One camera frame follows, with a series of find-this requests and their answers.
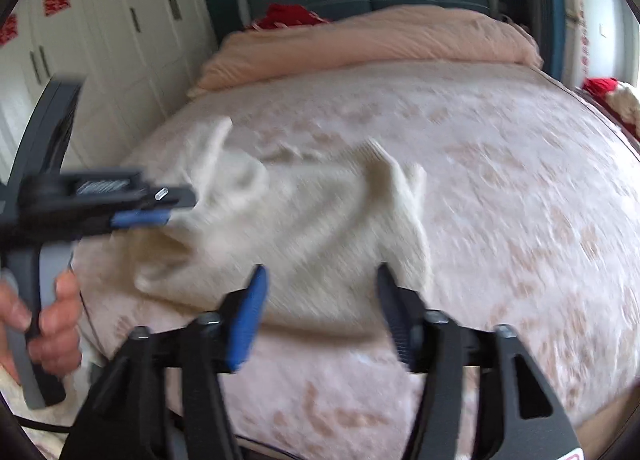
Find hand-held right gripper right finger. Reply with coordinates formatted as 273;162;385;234
375;262;583;460

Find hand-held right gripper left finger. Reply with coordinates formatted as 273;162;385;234
65;264;268;460

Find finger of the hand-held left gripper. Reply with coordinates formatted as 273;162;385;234
109;210;174;232
142;184;197;214

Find cream sweater with black hearts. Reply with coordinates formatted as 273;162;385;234
132;117;436;346

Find person's left hand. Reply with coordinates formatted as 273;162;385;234
0;272;83;381

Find white wardrobe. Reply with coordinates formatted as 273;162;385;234
0;0;221;186

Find pink butterfly blanket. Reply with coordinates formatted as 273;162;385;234
75;60;640;460

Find red garment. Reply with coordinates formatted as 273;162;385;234
252;2;331;31

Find pink duvet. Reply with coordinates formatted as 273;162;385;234
187;5;545;100

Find cream fluffy cloth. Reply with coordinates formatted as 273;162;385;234
605;82;640;121

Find black cable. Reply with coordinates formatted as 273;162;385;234
0;415;73;437

